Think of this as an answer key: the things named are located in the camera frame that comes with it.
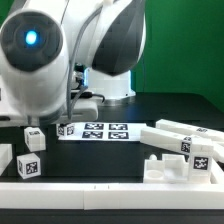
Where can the long white chair back post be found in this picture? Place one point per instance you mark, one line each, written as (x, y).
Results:
(180, 143)

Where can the white sheet with tags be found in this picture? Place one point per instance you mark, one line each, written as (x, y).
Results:
(98, 131)

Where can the small white tagged cube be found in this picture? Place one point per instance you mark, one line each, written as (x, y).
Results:
(65, 130)

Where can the white chair seat piece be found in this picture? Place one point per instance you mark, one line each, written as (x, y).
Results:
(171, 169)

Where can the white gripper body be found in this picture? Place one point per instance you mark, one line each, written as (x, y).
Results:
(84, 110)

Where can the white U-shaped boundary frame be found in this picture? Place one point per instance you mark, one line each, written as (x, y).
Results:
(114, 195)

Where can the white tagged cube front left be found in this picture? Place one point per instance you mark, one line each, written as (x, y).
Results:
(28, 165)

